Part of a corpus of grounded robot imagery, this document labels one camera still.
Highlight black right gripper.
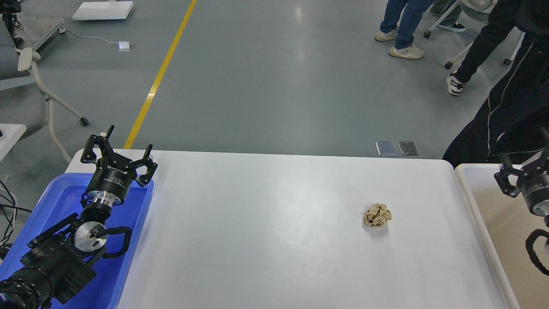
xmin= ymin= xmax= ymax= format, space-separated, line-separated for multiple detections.
xmin=494 ymin=127 xmax=549 ymax=216

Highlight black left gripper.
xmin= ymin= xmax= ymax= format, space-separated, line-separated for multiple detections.
xmin=80 ymin=125 xmax=158 ymax=206

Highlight brown paper ball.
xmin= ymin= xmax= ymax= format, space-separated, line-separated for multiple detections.
xmin=363 ymin=203 xmax=392 ymax=227

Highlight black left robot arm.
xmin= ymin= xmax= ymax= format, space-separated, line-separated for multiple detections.
xmin=1 ymin=125 xmax=157 ymax=309

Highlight person in black tracksuit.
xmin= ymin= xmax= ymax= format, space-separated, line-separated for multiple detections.
xmin=443 ymin=0 xmax=549 ymax=167

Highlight beige plastic bin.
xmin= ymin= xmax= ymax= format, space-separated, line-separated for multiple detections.
xmin=455 ymin=164 xmax=549 ymax=309

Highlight blue plastic bin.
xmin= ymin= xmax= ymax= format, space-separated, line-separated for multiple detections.
xmin=0 ymin=173 xmax=154 ymax=309

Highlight white side table corner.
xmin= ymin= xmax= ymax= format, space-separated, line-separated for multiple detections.
xmin=0 ymin=123 xmax=26 ymax=161

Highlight grey office chair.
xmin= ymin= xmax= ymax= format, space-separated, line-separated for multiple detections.
xmin=1 ymin=23 xmax=89 ymax=162

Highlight metal floor plate right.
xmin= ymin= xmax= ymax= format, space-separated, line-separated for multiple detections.
xmin=398 ymin=141 xmax=420 ymax=156

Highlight metal floor plate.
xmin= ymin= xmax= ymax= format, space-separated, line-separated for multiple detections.
xmin=398 ymin=141 xmax=420 ymax=156
xmin=376 ymin=141 xmax=397 ymax=156

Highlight white rolling chair base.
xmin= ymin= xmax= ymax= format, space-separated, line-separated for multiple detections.
xmin=424 ymin=0 xmax=525 ymax=70

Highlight metal floor plate left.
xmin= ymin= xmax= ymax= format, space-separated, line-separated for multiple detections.
xmin=376 ymin=141 xmax=397 ymax=156

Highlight white flat board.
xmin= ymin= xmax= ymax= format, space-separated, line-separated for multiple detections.
xmin=71 ymin=0 xmax=134 ymax=20

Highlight person in blue jeans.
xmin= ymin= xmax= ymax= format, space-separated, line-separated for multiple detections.
xmin=374 ymin=0 xmax=434 ymax=59

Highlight black cables at left edge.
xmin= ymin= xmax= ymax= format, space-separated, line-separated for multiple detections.
xmin=0 ymin=180 xmax=33 ymax=249

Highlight white power adapter with cable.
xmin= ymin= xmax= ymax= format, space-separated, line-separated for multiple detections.
xmin=57 ymin=27 xmax=132 ymax=52

